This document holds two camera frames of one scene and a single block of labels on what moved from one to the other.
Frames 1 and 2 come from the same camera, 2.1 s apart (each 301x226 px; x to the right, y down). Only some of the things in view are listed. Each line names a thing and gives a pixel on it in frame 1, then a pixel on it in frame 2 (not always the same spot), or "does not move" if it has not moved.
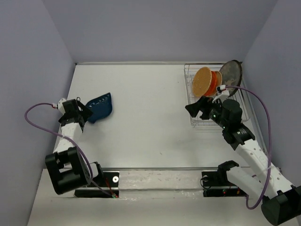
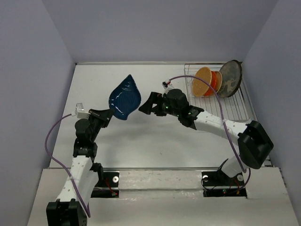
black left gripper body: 62,118 to 95,125
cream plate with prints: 219,78 does not move
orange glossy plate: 213,84 does not move
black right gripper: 202,104 to 146,108
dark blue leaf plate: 101,107 to 124,98
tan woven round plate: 201,81 does not move
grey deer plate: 232,74 does not move
